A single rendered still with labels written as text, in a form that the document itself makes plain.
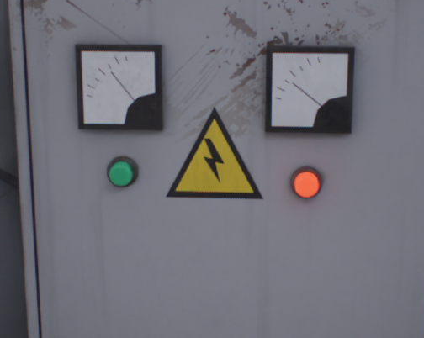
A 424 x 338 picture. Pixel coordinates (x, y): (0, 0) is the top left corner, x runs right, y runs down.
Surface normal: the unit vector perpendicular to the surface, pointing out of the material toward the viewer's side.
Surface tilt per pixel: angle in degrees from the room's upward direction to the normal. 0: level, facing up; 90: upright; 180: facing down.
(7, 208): 90
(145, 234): 90
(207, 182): 90
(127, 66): 90
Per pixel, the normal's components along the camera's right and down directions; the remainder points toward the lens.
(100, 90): -0.07, 0.25
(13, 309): 0.95, 0.07
